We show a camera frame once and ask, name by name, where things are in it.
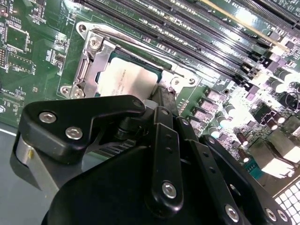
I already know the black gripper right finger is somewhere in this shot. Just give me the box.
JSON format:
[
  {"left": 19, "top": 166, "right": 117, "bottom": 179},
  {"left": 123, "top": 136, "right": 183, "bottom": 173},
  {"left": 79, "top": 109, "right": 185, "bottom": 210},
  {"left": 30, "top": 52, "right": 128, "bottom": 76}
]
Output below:
[{"left": 168, "top": 88, "right": 293, "bottom": 225}]

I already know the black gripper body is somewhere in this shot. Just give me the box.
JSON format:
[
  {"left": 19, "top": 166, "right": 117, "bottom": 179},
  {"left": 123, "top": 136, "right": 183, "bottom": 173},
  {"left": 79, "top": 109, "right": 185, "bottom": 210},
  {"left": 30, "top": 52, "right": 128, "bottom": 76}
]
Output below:
[{"left": 41, "top": 144, "right": 267, "bottom": 225}]

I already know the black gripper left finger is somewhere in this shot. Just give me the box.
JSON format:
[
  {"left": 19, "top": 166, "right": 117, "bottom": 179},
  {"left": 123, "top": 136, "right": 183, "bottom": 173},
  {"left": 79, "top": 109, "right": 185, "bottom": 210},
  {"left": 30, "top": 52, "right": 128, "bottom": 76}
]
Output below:
[{"left": 9, "top": 86, "right": 185, "bottom": 213}]

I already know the metal socket cover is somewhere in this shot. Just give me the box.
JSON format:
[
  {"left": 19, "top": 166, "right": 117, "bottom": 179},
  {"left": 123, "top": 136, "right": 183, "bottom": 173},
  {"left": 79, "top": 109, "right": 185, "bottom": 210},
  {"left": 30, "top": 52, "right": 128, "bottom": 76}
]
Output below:
[{"left": 74, "top": 29, "right": 181, "bottom": 99}]

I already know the silver CPU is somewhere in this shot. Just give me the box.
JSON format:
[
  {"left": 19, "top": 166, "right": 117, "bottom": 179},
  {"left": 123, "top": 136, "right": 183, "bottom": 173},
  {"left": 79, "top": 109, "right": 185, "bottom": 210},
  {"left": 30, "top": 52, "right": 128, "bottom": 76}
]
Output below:
[{"left": 95, "top": 52, "right": 164, "bottom": 100}]

